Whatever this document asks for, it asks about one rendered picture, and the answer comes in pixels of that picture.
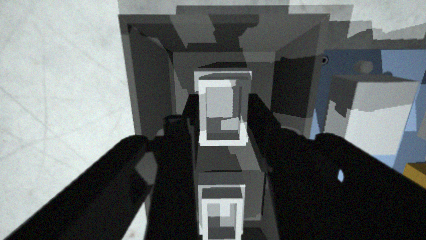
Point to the yellow block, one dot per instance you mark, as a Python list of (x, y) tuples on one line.
[(416, 172)]

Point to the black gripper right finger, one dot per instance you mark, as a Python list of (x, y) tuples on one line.
[(382, 203)]

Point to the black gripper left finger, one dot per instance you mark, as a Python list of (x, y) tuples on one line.
[(98, 205)]

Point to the grey metal block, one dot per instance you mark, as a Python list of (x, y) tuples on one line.
[(369, 110), (422, 129)]

